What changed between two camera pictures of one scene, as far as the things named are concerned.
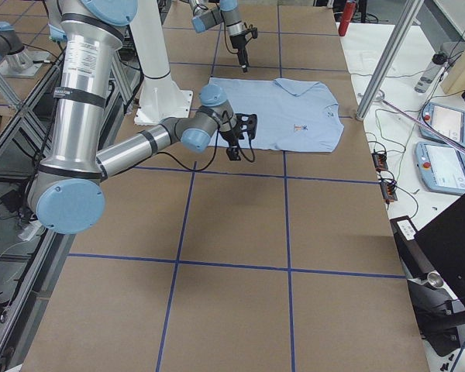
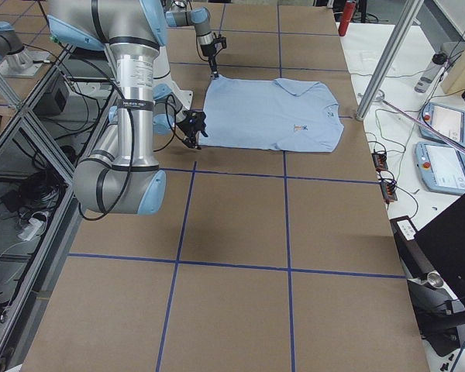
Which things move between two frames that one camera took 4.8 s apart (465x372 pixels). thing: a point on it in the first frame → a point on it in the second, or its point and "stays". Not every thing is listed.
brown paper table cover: x=290 y=262 stays
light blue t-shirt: x=292 y=115 stays
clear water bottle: x=430 y=73 stays
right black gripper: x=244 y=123 → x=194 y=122
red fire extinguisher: x=349 y=13 stays
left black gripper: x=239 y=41 → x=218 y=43
